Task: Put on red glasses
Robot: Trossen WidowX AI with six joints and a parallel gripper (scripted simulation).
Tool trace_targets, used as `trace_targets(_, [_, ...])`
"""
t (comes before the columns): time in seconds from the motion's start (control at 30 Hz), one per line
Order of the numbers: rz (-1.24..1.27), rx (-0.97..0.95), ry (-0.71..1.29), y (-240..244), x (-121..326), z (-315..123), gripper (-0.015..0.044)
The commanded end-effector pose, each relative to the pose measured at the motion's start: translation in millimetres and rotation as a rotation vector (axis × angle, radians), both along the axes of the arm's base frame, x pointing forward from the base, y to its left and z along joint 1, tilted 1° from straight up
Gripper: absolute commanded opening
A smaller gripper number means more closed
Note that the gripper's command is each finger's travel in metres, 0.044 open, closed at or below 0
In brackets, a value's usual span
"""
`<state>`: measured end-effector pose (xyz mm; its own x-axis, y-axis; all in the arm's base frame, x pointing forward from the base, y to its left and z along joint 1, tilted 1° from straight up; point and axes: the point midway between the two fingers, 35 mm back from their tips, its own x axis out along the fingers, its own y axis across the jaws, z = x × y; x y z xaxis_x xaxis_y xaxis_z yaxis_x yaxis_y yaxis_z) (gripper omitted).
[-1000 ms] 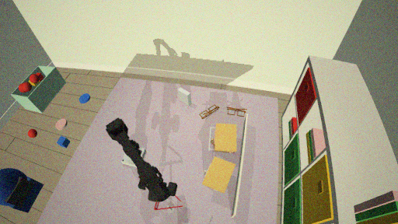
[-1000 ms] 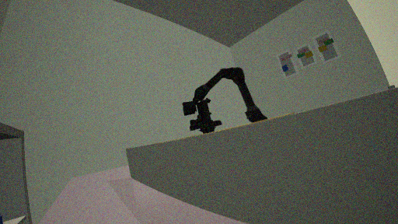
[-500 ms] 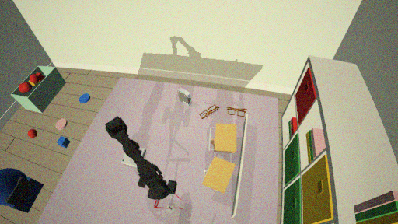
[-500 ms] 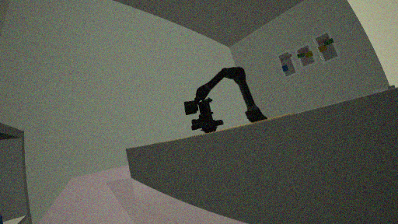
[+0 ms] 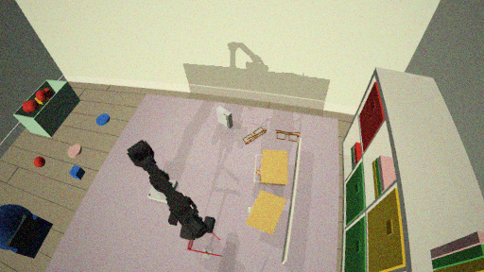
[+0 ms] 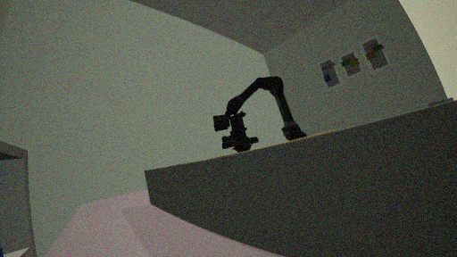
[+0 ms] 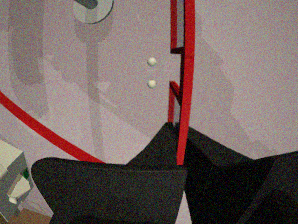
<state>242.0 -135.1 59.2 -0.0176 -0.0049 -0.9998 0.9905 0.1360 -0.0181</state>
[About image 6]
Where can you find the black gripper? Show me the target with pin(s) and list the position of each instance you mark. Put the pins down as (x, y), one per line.
(240, 135)

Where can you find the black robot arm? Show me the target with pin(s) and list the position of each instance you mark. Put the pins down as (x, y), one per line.
(291, 129)

